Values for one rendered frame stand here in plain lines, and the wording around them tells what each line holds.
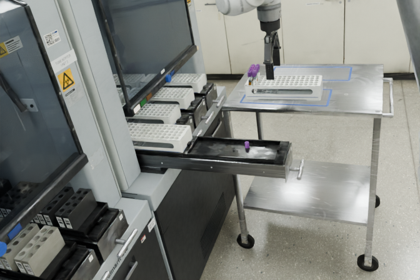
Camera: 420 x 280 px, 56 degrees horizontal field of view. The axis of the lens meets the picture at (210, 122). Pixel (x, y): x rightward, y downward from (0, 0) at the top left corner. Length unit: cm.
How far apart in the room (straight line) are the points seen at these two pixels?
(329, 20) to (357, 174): 172
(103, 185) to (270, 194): 94
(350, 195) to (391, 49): 186
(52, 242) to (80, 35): 55
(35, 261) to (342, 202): 132
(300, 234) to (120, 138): 118
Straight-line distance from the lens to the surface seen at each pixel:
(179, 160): 135
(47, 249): 109
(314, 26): 349
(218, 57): 379
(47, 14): 107
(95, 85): 120
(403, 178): 254
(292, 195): 193
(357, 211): 187
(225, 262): 205
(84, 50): 117
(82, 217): 117
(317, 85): 154
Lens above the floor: 154
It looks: 29 degrees down
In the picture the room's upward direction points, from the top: 10 degrees counter-clockwise
